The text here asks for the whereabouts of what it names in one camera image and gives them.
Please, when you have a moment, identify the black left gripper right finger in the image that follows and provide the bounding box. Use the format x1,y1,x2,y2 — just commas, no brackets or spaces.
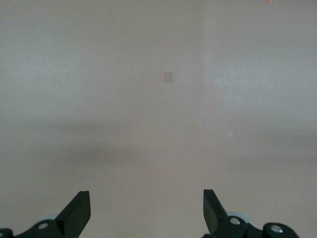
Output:
201,189,301,238

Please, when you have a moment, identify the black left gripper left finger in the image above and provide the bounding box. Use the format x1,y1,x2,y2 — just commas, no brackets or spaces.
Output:
0,190,91,238

